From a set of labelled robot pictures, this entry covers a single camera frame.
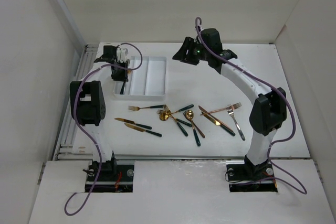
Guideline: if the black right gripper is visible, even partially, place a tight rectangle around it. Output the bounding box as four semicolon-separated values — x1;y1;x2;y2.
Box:
172;36;210;66

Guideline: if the gold spoon green handle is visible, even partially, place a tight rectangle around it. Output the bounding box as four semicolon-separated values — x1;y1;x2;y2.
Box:
184;110;201;147
120;70;132;95

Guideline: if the silver fork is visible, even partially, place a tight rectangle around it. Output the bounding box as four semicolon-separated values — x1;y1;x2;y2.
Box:
227;105;246;141

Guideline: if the rose gold knife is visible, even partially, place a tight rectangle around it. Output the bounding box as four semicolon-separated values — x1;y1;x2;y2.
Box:
198;105;231;129

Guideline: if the gold knife green handle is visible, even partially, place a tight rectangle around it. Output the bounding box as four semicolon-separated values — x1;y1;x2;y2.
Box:
124;123;162;137
114;118;152;130
202;112;236;136

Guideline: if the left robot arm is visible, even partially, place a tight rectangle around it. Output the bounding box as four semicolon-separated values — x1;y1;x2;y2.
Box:
69;45;130;180

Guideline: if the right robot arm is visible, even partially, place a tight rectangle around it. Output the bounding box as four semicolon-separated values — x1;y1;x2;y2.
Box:
173;27;287;179

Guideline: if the white three-compartment cutlery tray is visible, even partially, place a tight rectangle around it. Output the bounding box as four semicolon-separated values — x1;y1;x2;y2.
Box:
113;56;167;101

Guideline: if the gold spoon in pile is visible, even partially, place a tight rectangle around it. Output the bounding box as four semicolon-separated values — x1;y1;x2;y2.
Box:
157;104;194;121

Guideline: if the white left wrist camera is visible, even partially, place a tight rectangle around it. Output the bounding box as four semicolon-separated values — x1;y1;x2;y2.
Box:
117;47;130;63

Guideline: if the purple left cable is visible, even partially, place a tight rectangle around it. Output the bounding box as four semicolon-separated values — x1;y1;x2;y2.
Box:
64;42;144;219

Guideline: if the purple cable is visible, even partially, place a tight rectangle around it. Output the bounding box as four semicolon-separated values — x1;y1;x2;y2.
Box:
194;17;307;195
64;42;144;219

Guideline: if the gold fork green handle lower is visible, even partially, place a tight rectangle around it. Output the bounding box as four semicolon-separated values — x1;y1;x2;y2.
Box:
163;105;188;137

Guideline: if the aluminium rail frame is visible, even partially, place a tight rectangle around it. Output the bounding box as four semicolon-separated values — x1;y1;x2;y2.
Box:
50;44;98;161

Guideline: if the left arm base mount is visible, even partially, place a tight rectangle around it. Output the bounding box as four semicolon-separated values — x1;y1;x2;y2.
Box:
92;161;134;193

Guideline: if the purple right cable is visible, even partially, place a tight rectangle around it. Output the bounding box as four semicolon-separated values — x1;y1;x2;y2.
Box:
194;17;307;195

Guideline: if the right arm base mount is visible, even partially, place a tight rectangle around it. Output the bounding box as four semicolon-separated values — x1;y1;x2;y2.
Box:
225;163;278;193

